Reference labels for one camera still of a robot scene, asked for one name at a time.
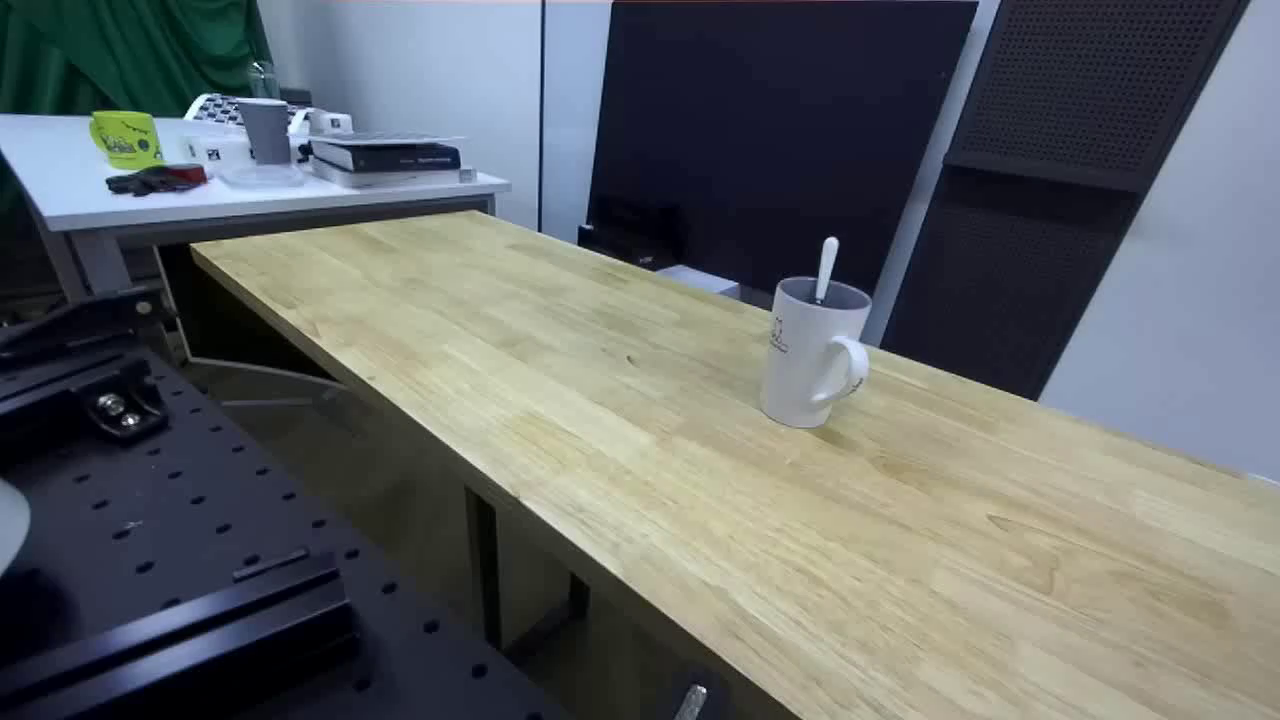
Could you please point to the white ceramic mug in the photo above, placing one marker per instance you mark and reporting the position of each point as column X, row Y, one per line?
column 803, row 373

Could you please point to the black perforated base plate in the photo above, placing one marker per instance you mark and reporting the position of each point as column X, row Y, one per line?
column 200, row 507

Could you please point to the green curtain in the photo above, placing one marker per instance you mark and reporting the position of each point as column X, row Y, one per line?
column 120, row 52

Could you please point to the large dark panel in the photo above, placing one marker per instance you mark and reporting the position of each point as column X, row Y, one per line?
column 773, row 134

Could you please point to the metal bolt bracket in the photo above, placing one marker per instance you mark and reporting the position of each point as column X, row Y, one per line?
column 126, row 415

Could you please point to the white book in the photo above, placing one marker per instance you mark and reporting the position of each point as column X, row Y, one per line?
column 400, row 177

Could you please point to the grey keyboard-like grid tray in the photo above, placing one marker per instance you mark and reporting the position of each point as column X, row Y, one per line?
column 215, row 115

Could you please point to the black pegboard panel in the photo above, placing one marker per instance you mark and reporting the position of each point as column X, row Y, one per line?
column 1042, row 267

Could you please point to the black and red glasses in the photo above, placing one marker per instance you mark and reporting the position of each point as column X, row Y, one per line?
column 163, row 177

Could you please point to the grey cup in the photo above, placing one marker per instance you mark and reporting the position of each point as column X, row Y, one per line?
column 266, row 130

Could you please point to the silver knob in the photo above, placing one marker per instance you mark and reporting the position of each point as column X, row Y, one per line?
column 688, row 702

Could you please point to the white side table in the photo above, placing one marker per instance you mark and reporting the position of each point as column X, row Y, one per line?
column 81, row 185

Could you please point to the black metal frame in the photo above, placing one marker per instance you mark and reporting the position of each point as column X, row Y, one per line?
column 81, row 324

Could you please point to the aluminium post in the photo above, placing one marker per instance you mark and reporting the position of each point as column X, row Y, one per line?
column 934, row 163

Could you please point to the white spoon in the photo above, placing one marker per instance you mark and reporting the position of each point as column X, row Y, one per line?
column 825, row 267

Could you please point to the white round disc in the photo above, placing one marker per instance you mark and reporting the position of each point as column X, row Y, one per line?
column 10, row 525

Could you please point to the small white box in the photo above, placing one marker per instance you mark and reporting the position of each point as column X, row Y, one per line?
column 325, row 126

